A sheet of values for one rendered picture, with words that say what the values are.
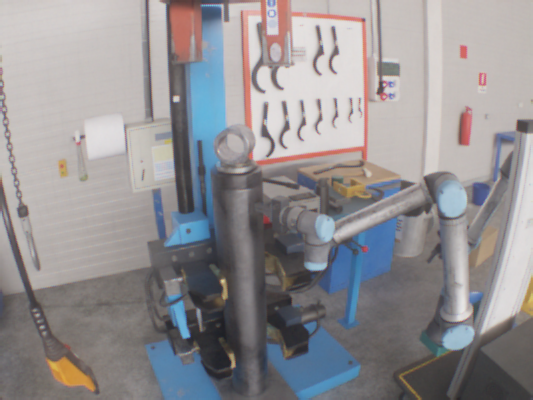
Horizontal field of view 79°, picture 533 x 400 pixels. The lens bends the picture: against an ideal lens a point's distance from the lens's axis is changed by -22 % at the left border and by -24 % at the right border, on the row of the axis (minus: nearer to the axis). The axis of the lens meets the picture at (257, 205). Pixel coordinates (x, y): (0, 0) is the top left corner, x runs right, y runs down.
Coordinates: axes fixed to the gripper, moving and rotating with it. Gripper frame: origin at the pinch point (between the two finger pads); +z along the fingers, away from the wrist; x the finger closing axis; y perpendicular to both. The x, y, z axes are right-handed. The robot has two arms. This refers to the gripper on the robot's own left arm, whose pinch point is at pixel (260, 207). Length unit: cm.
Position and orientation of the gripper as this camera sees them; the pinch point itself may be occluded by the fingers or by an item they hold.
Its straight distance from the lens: 166.6
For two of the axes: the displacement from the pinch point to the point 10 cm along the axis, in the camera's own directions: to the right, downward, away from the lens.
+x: 0.4, 9.3, 3.8
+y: -6.9, 3.0, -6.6
